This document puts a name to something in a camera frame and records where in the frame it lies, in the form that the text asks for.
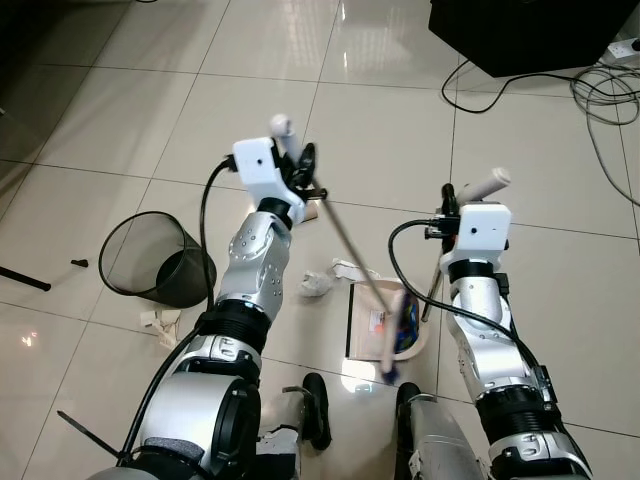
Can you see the broom with white grip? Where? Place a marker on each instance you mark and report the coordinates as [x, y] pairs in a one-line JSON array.
[[352, 252]]

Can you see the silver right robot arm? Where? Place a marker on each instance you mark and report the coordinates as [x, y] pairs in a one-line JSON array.
[[480, 330]]

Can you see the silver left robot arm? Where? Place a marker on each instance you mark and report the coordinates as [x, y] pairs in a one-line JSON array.
[[250, 265]]

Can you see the black rod on floor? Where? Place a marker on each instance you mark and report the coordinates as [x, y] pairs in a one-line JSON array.
[[25, 279]]

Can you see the crumpled white paper scrap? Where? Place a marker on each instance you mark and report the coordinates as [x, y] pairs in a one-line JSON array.
[[348, 269]]

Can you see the crumpled white paper ball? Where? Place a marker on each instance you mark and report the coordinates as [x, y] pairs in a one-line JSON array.
[[316, 284]]

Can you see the black mesh waste bin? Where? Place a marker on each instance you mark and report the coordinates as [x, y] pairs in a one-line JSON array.
[[140, 250]]

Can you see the black box cabinet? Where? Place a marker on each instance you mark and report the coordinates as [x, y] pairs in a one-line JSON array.
[[530, 30]]

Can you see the torn white paper piece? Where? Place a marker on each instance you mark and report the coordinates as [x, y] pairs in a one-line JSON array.
[[160, 325]]

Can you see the white power strip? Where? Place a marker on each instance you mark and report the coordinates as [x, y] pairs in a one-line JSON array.
[[624, 47]]

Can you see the robot left leg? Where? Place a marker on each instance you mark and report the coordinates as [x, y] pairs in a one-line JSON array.
[[316, 410]]

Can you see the robot leg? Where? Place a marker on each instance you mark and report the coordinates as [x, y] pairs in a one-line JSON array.
[[316, 410], [430, 435]]

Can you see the small black screw piece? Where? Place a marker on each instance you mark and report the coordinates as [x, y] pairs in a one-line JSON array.
[[80, 262]]

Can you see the robot right leg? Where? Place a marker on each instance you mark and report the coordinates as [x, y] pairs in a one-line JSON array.
[[430, 435]]

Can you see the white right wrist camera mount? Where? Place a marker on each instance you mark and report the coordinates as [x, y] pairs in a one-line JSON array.
[[482, 232]]

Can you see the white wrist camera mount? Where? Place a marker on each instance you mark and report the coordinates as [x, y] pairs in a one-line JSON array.
[[260, 172], [482, 232]]

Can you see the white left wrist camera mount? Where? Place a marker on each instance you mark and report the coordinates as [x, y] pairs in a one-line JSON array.
[[260, 172]]

